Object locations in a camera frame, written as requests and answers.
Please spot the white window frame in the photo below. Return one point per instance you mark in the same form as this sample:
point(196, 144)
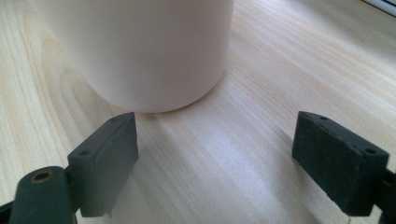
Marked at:
point(381, 5)

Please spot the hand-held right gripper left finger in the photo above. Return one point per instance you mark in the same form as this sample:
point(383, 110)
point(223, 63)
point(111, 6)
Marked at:
point(102, 168)

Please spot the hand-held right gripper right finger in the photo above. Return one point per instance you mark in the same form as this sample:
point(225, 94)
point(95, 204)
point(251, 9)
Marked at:
point(336, 161)

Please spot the white cup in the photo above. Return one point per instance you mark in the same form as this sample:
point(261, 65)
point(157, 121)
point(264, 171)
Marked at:
point(140, 53)

